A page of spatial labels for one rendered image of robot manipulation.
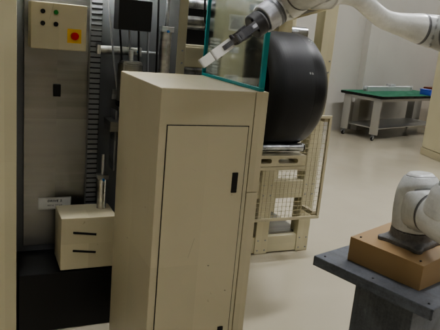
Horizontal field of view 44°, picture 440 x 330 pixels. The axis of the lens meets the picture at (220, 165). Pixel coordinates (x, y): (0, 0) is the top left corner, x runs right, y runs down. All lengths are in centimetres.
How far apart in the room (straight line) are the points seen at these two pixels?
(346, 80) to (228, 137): 783
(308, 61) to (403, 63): 834
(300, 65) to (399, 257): 112
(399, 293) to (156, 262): 84
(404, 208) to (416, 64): 946
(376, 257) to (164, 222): 79
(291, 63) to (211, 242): 108
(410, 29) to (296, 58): 95
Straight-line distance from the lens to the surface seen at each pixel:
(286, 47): 277
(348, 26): 953
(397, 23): 190
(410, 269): 207
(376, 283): 205
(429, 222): 198
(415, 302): 199
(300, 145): 295
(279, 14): 169
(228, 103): 190
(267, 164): 284
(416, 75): 1155
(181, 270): 201
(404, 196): 210
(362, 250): 216
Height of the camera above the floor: 146
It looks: 14 degrees down
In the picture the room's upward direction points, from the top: 5 degrees clockwise
